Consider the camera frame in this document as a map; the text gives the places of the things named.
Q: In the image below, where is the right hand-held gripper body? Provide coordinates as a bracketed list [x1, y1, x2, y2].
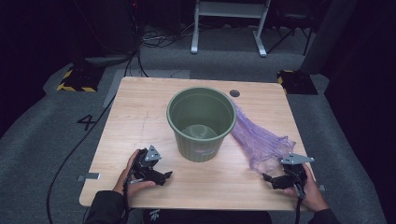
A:
[278, 152, 316, 188]

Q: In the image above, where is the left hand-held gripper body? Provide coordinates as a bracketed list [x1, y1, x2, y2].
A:
[132, 145, 166, 182]

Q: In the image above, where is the purple plastic bag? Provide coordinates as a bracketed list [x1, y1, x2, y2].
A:
[230, 102, 296, 175]

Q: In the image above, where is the green plastic bin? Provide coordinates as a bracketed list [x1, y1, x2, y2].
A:
[165, 86, 237, 163]

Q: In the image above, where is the person's left hand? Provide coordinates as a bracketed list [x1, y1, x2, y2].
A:
[112, 148, 157, 199]

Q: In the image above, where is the person's right hand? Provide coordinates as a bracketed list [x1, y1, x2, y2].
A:
[283, 164, 330, 213]

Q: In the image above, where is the grey tape strip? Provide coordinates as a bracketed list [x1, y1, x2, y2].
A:
[77, 172, 102, 182]

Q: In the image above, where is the person's dark lap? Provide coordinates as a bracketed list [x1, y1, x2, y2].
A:
[143, 208, 273, 224]

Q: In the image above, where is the black yellow striped base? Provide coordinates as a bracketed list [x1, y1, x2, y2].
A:
[276, 69, 318, 95]
[56, 63, 106, 93]

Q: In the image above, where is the black tripod stand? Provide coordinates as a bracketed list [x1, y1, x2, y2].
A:
[266, 12, 314, 57]

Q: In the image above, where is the grey pillar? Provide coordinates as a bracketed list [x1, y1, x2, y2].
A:
[300, 0, 359, 75]

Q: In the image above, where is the white metal stand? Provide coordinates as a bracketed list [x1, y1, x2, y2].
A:
[191, 0, 272, 58]

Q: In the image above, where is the right hand-held gripper cable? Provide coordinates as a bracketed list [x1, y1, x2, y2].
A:
[293, 183, 306, 224]

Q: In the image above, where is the long black floor cable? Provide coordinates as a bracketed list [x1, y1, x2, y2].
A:
[46, 50, 139, 224]

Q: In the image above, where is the bundle of floor cables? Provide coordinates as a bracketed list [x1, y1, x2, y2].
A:
[141, 22, 195, 49]

